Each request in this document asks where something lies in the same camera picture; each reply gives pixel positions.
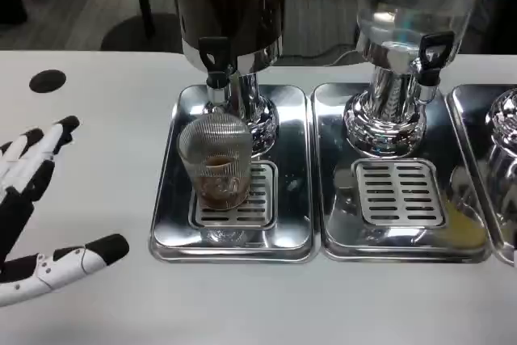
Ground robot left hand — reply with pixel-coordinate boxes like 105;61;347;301
0;115;130;308

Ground black tap of dark dispenser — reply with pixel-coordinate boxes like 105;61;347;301
197;36;237;103

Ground black stand with round base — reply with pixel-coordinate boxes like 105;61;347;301
100;0;183;53

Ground clear ribbed glass cup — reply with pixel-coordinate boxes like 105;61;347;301
177;114;254;212

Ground drink dispenser with clear tank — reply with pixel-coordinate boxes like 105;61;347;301
355;0;492;159

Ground black tap of clear dispenser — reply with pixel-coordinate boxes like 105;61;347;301
415;32;456;103

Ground black round table grommet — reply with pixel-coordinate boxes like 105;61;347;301
28;69;67;94

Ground white cable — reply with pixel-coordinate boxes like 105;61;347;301
330;50;361;66

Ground steel base tray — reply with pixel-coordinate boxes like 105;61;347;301
446;84;517;267
310;82;496;263
149;84;318;263

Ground drink dispenser with dark tank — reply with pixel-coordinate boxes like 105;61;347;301
167;0;286;158

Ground steel drip grid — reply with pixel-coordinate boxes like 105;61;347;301
189;160;280;229
351;158;448;227

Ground chrome drink dispenser column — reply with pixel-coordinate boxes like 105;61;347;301
488;88;517;184

